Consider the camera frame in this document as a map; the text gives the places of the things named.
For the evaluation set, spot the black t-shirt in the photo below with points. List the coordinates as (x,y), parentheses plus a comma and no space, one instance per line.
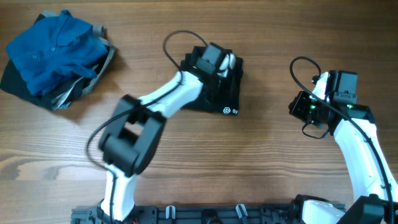
(229,107)

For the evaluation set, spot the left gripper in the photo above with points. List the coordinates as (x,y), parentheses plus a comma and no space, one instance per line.
(229,90)

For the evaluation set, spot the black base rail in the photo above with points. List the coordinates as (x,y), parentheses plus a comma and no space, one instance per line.
(264,214)

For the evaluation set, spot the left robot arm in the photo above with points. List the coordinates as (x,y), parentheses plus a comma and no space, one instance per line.
(131,137)

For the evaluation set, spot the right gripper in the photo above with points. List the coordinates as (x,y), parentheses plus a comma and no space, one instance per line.
(296,108)

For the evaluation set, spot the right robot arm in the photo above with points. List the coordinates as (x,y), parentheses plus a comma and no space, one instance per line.
(354,130)

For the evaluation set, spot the blue polo shirt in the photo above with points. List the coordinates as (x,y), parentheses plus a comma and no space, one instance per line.
(53,50)

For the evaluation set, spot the grey folded garment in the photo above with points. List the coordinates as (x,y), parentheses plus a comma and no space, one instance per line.
(67,92)

